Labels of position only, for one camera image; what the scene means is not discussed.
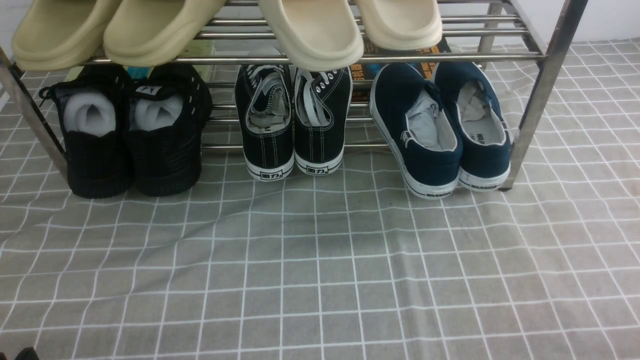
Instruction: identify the right black knit sneaker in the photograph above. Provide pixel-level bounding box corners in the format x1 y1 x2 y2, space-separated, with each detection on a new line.
124 63 213 198

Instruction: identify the black canvas sneaker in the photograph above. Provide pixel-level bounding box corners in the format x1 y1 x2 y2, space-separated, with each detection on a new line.
234 64 295 182
293 67 354 176

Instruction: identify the black knit sneaker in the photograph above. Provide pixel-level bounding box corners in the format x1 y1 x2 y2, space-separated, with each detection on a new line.
38 64 134 199
124 63 213 198

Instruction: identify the cream slipper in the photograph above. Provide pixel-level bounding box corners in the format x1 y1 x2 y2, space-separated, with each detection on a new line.
355 0 443 51
257 0 364 72

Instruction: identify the green book under rack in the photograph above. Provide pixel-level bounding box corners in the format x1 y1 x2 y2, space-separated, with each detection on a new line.
179 39 215 82

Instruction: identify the beige slipper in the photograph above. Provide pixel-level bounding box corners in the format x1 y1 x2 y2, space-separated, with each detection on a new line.
103 0 226 68
11 0 121 71

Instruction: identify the far left beige slipper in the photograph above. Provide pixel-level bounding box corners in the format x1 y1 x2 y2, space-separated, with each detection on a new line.
11 0 121 71

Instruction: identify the metal shoe rack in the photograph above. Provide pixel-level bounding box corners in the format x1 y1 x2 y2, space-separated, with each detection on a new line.
1 0 589 192

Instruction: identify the navy slip-on shoe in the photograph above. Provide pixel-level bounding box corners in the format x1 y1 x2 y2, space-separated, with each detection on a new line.
369 63 463 199
431 61 512 192

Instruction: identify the grey checked floor cloth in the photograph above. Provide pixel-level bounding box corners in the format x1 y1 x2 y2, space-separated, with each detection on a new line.
0 38 640 360

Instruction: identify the left black canvas sneaker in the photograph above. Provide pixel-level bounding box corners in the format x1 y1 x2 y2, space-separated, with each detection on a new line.
234 64 295 182

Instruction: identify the right black canvas sneaker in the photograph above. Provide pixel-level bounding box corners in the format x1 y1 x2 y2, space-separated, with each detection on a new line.
293 67 354 176

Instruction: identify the far right cream slipper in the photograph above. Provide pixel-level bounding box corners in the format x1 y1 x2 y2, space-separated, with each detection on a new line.
355 0 443 51

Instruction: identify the left black knit sneaker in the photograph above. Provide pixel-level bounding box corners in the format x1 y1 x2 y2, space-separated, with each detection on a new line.
38 64 134 199

